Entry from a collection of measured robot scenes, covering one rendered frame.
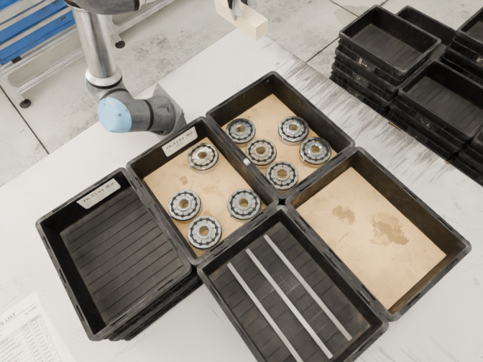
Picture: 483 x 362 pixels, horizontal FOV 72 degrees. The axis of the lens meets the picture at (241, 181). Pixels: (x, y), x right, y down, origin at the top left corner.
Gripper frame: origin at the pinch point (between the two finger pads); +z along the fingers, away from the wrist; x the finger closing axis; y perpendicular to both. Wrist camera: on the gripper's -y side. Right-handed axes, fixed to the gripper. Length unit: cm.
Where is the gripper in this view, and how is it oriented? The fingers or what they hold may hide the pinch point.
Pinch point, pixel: (240, 12)
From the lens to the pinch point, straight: 142.4
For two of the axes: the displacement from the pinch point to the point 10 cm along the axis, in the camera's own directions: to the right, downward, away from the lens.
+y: 6.6, 6.5, -3.7
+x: 7.5, -6.2, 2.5
